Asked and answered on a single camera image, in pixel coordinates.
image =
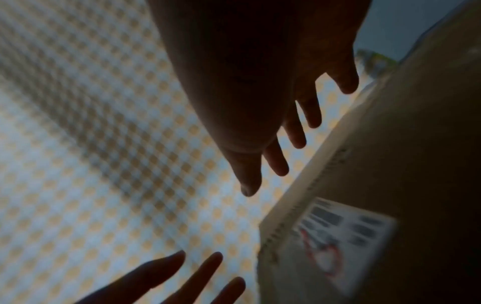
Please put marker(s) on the person's left hand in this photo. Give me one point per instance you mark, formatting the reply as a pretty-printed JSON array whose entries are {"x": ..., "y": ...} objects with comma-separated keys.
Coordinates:
[{"x": 150, "y": 279}]

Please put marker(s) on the yellow white checked cloth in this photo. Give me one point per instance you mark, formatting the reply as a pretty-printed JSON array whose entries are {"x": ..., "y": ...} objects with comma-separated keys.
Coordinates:
[{"x": 94, "y": 148}]

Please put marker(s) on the cardboard box with white label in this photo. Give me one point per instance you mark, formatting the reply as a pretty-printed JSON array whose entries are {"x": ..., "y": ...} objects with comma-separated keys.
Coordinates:
[{"x": 413, "y": 148}]

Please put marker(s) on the person's right hand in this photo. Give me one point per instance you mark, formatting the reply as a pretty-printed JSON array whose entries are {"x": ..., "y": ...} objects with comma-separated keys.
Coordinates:
[{"x": 233, "y": 74}]

